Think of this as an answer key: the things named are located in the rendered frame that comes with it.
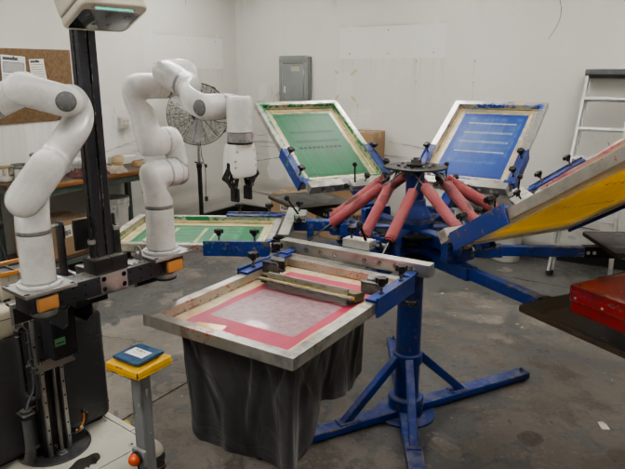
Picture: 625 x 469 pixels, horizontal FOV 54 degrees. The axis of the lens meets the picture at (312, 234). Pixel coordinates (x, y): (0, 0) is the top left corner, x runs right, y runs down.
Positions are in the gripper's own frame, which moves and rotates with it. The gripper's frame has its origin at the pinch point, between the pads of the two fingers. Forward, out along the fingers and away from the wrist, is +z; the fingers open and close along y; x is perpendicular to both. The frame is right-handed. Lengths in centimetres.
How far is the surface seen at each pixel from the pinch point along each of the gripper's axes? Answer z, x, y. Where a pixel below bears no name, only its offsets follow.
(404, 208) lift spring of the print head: 23, -4, -103
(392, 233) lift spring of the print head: 31, -3, -92
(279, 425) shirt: 69, 17, 3
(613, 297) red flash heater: 28, 92, -59
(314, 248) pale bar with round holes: 36, -24, -65
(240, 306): 43.1, -14.7, -12.4
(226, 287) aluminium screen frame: 41, -28, -19
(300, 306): 43, 2, -25
